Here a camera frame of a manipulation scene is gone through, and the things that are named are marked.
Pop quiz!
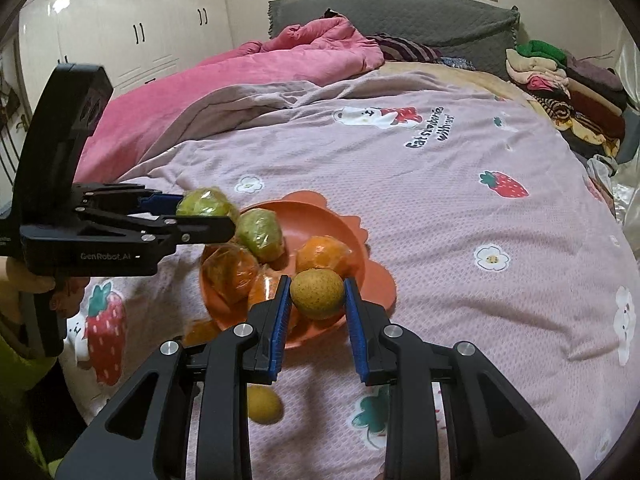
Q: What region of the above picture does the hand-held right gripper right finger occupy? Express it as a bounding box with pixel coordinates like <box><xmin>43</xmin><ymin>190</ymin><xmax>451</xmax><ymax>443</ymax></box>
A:
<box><xmin>344</xmin><ymin>276</ymin><xmax>581</xmax><ymax>480</ymax></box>

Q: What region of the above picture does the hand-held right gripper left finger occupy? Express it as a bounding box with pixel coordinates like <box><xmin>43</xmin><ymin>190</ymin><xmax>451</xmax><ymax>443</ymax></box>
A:
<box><xmin>55</xmin><ymin>275</ymin><xmax>293</xmax><ymax>480</ymax></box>

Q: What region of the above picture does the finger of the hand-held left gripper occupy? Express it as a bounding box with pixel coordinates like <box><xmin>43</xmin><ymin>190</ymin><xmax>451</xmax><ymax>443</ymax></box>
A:
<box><xmin>75</xmin><ymin>206</ymin><xmax>237</xmax><ymax>262</ymax></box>
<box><xmin>75</xmin><ymin>183</ymin><xmax>191</xmax><ymax>213</ymax></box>

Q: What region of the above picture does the green fruit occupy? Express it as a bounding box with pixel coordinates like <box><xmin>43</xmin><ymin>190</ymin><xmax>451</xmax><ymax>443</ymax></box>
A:
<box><xmin>176</xmin><ymin>187</ymin><xmax>240</xmax><ymax>221</ymax></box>
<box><xmin>235</xmin><ymin>208</ymin><xmax>283</xmax><ymax>263</ymax></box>

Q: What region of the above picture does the orange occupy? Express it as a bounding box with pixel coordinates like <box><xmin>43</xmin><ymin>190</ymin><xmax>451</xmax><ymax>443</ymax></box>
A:
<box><xmin>296</xmin><ymin>236</ymin><xmax>353</xmax><ymax>276</ymax></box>
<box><xmin>202</xmin><ymin>244</ymin><xmax>260</xmax><ymax>306</ymax></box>
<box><xmin>247</xmin><ymin>270</ymin><xmax>281</xmax><ymax>311</ymax></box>
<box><xmin>182</xmin><ymin>317</ymin><xmax>221</xmax><ymax>348</ymax></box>

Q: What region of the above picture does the small yellow-green fruit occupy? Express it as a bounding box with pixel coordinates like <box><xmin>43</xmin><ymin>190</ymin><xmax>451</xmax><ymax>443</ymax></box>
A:
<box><xmin>290</xmin><ymin>268</ymin><xmax>346</xmax><ymax>321</ymax></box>
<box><xmin>247</xmin><ymin>385</ymin><xmax>284</xmax><ymax>426</ymax></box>

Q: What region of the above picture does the orange plastic plate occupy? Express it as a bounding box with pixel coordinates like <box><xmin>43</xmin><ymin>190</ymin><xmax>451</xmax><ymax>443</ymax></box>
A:
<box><xmin>199</xmin><ymin>191</ymin><xmax>396</xmax><ymax>351</ymax></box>

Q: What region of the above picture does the person's left hand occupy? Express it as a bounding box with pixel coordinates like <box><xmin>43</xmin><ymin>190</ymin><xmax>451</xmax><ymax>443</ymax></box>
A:
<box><xmin>0</xmin><ymin>255</ymin><xmax>92</xmax><ymax>321</ymax></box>

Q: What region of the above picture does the pink fleece blanket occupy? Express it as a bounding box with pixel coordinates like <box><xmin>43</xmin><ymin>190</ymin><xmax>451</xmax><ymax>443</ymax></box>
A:
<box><xmin>75</xmin><ymin>16</ymin><xmax>386</xmax><ymax>181</ymax></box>

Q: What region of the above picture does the white wardrobe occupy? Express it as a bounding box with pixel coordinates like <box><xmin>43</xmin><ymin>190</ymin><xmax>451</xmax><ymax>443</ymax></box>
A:
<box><xmin>15</xmin><ymin>0</ymin><xmax>233</xmax><ymax>101</ymax></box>

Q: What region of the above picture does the printed strawberry blanket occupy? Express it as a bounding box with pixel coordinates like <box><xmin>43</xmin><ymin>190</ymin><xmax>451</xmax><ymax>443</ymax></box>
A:
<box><xmin>65</xmin><ymin>72</ymin><xmax>640</xmax><ymax>480</ymax></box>

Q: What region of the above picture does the dark striped cloth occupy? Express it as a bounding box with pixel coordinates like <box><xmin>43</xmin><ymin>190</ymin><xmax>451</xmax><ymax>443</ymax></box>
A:
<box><xmin>367</xmin><ymin>34</ymin><xmax>441</xmax><ymax>63</ymax></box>

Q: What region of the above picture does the beige bed sheet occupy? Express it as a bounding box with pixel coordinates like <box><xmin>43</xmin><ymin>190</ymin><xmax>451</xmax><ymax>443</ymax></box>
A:
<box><xmin>385</xmin><ymin>60</ymin><xmax>531</xmax><ymax>106</ymax></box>

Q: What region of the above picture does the grey padded headboard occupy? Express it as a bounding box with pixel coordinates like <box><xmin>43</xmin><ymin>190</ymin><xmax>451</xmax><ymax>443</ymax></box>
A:
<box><xmin>267</xmin><ymin>0</ymin><xmax>521</xmax><ymax>68</ymax></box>

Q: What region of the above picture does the stack of folded clothes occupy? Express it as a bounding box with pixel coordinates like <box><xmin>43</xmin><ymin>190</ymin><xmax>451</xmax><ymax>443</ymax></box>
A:
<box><xmin>505</xmin><ymin>40</ymin><xmax>628</xmax><ymax>161</ymax></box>

